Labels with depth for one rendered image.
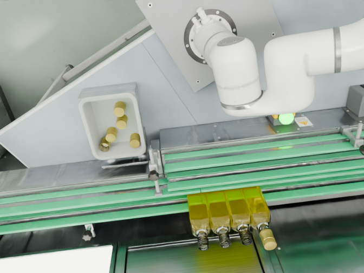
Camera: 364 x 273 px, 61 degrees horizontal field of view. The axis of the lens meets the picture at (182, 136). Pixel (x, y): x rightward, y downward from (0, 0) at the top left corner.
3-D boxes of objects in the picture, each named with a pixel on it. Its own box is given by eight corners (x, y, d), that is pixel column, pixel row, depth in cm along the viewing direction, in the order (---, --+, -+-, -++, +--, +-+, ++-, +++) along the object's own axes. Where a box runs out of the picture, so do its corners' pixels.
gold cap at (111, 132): (105, 127, 104) (104, 134, 100) (116, 126, 104) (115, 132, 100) (108, 136, 106) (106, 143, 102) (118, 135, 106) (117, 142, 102)
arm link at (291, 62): (331, 21, 61) (332, 95, 69) (214, 41, 70) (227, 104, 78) (335, 37, 54) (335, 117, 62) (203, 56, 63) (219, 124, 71)
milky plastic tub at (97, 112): (98, 147, 110) (94, 161, 102) (82, 88, 98) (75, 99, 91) (148, 141, 110) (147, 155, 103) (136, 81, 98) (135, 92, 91)
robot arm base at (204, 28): (174, 23, 87) (180, 35, 74) (212, -5, 85) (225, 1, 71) (203, 67, 94) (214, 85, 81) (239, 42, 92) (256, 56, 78)
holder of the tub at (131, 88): (103, 157, 113) (99, 171, 106) (83, 88, 99) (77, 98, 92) (149, 152, 113) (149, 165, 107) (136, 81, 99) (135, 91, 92)
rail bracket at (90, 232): (92, 219, 111) (84, 250, 100) (87, 205, 108) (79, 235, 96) (103, 217, 111) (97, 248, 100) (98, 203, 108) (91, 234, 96)
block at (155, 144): (153, 162, 108) (153, 175, 102) (149, 140, 103) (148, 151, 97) (163, 161, 108) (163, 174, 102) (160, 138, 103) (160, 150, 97)
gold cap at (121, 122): (115, 114, 102) (114, 121, 98) (126, 112, 102) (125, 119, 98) (118, 123, 104) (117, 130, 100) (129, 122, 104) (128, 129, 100)
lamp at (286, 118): (277, 122, 101) (280, 127, 99) (278, 110, 99) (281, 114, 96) (291, 121, 101) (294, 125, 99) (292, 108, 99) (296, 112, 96)
